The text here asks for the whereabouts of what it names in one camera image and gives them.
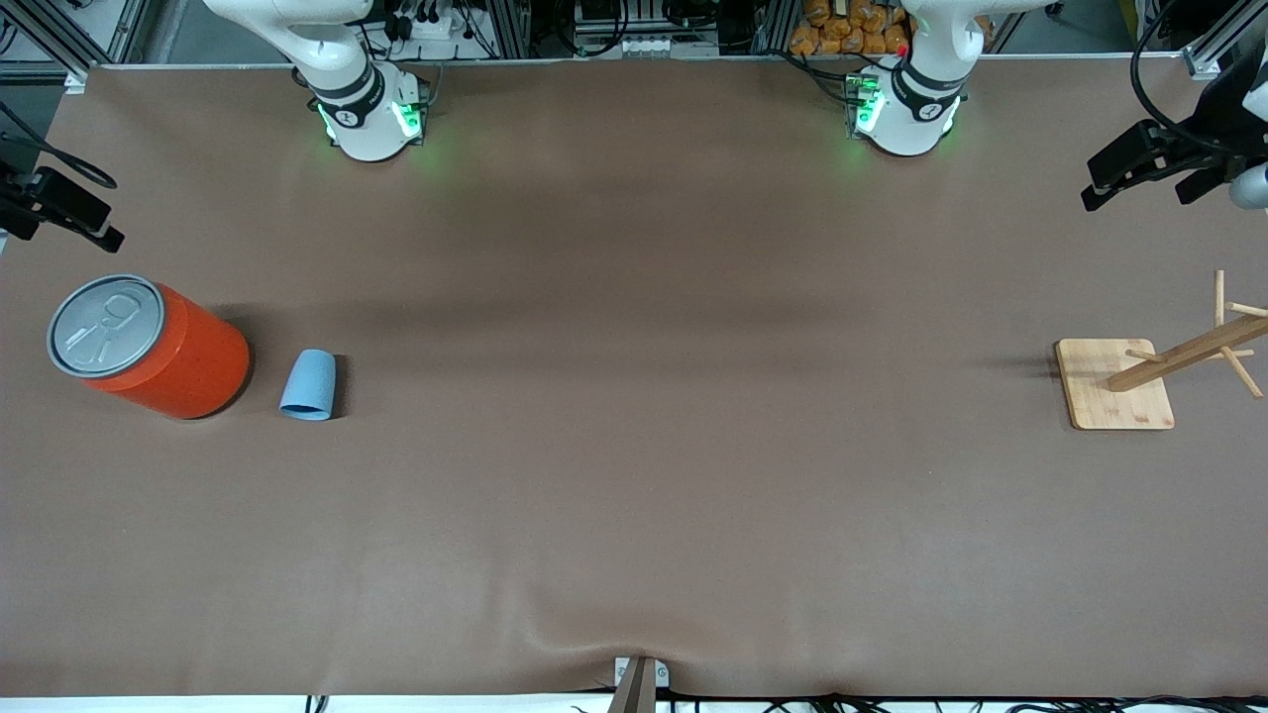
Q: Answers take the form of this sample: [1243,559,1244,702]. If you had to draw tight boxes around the light blue plastic cup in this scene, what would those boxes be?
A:
[278,349,338,422]

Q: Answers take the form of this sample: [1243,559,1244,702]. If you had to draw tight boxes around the orange can with grey lid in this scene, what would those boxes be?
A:
[46,273,253,422]

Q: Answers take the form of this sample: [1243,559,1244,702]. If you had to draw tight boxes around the wooden mug tree stand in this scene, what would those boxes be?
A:
[1054,268,1268,432]

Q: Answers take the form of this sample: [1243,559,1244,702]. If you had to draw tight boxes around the orange snack packets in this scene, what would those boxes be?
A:
[789,0,994,57]

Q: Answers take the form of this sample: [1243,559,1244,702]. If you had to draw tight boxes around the white power strip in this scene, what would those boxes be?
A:
[389,0,469,44]

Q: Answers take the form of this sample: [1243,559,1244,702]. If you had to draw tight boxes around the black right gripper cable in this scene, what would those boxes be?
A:
[0,99,119,190]

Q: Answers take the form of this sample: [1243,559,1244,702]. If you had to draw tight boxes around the aluminium frame profile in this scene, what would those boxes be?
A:
[0,0,152,95]
[1177,0,1268,82]

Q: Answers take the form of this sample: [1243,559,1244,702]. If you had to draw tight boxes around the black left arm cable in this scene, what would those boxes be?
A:
[1128,0,1225,152]

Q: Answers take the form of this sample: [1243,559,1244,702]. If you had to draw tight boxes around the black cables at table edge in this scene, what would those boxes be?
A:
[570,690,1268,713]

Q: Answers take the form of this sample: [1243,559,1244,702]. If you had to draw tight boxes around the grey metal table bracket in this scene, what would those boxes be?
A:
[611,656,672,713]

